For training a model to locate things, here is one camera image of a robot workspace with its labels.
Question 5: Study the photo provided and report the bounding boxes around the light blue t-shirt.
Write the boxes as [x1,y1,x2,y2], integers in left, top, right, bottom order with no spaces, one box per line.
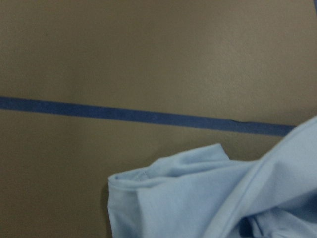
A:
[108,118,317,238]

